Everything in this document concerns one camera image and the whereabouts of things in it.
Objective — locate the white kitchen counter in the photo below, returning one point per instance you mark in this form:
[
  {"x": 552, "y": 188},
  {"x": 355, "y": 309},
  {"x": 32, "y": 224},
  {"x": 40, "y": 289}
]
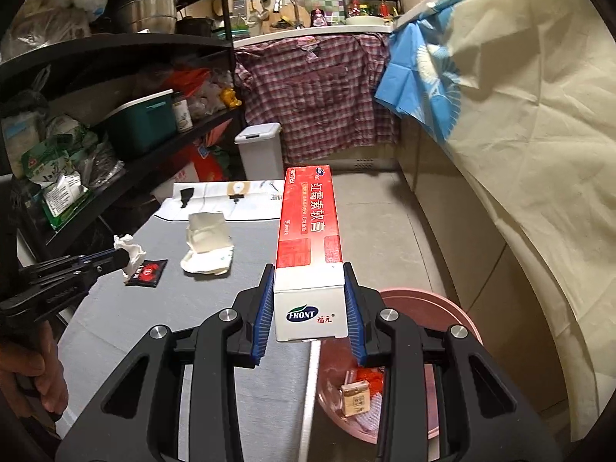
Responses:
[{"x": 313, "y": 32}]

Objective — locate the clear bubble wrap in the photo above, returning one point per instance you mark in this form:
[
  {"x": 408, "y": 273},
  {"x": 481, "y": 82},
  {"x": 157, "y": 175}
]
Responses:
[{"x": 370, "y": 414}]

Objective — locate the green storage box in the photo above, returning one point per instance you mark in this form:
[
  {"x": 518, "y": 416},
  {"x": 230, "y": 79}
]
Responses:
[{"x": 142, "y": 122}]

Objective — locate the white crumpled wrapper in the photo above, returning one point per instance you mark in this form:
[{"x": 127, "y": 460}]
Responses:
[{"x": 207, "y": 245}]

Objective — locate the yellow figurine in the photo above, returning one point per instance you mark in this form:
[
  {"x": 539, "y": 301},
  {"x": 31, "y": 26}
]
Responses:
[{"x": 231, "y": 97}]

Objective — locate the orange red wrapper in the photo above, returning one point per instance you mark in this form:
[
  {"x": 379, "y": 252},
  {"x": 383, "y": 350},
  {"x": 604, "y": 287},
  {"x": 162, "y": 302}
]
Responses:
[{"x": 369, "y": 379}]

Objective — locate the red orange package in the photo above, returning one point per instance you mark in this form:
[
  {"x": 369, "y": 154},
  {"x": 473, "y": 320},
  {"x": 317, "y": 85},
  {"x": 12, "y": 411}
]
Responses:
[{"x": 209, "y": 163}]

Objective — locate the clear bag of dark contents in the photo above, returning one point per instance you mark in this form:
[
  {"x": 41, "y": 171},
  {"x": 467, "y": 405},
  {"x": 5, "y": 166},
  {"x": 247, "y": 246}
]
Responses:
[{"x": 103, "y": 163}]

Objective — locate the white printed paper sheet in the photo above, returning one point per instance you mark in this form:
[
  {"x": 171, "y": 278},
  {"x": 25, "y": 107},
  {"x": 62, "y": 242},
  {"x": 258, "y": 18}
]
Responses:
[{"x": 216, "y": 195}]

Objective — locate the person's left hand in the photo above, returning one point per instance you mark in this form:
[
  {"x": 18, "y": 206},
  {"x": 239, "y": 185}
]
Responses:
[{"x": 33, "y": 375}]

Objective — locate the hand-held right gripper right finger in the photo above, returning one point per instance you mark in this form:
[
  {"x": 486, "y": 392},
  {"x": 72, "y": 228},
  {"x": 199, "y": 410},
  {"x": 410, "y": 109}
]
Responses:
[{"x": 356, "y": 320}]

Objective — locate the blue and cream cloth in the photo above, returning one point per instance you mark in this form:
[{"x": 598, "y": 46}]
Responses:
[{"x": 519, "y": 130}]

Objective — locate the white lidded trash bin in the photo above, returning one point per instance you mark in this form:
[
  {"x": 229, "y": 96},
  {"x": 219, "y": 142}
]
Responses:
[{"x": 260, "y": 151}]

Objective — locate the green white food bag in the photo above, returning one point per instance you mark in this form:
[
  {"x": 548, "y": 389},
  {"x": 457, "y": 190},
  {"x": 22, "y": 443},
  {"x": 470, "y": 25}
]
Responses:
[{"x": 57, "y": 178}]

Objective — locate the black red snack packet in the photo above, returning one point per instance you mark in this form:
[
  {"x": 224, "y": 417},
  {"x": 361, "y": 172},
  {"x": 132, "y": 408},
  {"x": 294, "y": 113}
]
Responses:
[{"x": 147, "y": 273}]

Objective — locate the stack of steel bowls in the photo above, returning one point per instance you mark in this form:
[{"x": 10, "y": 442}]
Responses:
[{"x": 147, "y": 7}]

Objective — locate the black spice rack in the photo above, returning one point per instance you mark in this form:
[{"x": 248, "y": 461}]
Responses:
[{"x": 370, "y": 5}]

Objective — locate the metal grater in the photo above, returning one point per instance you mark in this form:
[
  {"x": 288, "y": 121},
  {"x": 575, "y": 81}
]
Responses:
[{"x": 239, "y": 4}]

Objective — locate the white tissue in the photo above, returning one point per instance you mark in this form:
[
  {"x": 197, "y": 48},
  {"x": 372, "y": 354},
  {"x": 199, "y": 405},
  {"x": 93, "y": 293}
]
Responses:
[{"x": 131, "y": 250}]

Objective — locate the pink plastic basin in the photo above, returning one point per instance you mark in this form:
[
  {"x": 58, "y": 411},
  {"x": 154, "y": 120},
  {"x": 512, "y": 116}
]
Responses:
[{"x": 423, "y": 317}]

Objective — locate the red plastic bag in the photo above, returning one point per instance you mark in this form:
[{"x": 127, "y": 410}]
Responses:
[{"x": 187, "y": 82}]

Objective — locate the metal faucet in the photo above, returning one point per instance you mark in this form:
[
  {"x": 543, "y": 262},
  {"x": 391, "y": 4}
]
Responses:
[{"x": 286, "y": 7}]

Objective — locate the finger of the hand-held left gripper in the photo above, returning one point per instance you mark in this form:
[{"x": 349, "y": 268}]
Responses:
[
  {"x": 86, "y": 259},
  {"x": 91, "y": 274}
]

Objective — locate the white labelled jar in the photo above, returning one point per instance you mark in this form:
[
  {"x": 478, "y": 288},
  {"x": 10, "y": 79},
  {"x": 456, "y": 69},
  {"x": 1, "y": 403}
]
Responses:
[{"x": 183, "y": 114}]

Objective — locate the black metal shelf rack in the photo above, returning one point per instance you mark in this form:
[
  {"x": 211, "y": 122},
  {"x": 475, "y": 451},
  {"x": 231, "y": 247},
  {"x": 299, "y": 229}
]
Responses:
[{"x": 120, "y": 53}]

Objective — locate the red plaid shirt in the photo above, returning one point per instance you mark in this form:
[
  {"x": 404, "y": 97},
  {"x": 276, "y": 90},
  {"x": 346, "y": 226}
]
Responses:
[{"x": 313, "y": 96}]

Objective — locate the small tan packet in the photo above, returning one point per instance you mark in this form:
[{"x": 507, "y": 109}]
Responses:
[{"x": 355, "y": 398}]

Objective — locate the red long carton box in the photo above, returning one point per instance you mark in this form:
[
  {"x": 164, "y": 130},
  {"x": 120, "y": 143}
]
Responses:
[{"x": 308, "y": 245}]

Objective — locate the black pot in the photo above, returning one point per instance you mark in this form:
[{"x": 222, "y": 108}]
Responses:
[{"x": 195, "y": 26}]

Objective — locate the white dish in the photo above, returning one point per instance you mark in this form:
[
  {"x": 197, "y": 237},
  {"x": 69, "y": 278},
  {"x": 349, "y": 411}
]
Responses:
[{"x": 365, "y": 20}]

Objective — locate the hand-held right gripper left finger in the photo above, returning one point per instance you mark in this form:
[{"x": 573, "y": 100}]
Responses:
[{"x": 262, "y": 320}]

